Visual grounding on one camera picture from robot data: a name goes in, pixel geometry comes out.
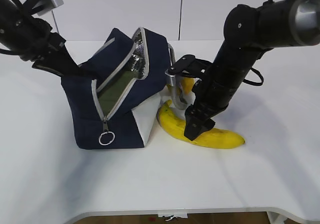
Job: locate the green lid food container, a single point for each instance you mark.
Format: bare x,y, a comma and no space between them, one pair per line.
110,96

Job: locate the yellow pear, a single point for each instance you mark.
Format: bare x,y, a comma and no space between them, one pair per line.
185,86

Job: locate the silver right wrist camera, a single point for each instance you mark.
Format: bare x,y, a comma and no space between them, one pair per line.
181,71

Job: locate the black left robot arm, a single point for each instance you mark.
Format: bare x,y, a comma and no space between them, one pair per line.
12,14

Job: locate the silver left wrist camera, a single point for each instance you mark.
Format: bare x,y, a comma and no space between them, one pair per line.
41,7

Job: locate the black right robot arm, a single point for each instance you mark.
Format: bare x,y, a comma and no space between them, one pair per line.
248,34

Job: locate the navy blue lunch bag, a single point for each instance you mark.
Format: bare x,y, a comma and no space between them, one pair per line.
129,126

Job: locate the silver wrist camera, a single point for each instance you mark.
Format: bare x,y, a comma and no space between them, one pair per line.
181,71
41,7

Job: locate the yellow banana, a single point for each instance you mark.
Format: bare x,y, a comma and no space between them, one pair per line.
215,138

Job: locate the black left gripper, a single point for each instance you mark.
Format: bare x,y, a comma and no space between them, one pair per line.
39,44

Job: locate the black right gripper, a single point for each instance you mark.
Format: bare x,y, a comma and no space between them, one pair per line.
213,93

